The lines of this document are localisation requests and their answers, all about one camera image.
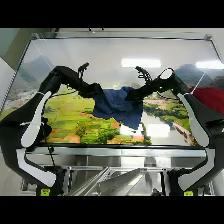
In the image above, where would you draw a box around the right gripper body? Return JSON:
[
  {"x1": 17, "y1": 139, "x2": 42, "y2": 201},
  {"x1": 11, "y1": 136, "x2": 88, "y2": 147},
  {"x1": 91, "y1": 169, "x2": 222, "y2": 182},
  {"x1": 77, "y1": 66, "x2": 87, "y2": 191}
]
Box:
[{"x1": 125, "y1": 85, "x2": 148, "y2": 102}]

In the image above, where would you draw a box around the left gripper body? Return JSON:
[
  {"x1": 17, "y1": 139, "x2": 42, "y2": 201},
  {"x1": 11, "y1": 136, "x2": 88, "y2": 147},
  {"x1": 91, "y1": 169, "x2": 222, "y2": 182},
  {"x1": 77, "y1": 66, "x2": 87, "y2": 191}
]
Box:
[{"x1": 83, "y1": 82, "x2": 104, "y2": 99}]

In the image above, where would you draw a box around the blue shirt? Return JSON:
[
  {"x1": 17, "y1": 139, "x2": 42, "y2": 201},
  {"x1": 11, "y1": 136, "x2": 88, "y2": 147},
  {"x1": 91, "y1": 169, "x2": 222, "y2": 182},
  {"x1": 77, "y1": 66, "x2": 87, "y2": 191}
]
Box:
[{"x1": 91, "y1": 85, "x2": 145, "y2": 131}]

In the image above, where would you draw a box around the red garment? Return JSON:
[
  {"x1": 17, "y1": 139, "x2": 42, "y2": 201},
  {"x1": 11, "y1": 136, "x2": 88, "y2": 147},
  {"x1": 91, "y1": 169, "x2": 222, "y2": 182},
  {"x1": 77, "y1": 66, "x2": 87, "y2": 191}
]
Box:
[{"x1": 191, "y1": 86, "x2": 224, "y2": 116}]

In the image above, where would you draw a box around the black cable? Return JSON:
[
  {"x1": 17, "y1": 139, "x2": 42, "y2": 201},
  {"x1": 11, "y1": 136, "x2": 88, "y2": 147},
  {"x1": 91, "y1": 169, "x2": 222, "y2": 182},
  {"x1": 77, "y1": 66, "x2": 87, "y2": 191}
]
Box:
[{"x1": 40, "y1": 114, "x2": 58, "y2": 173}]

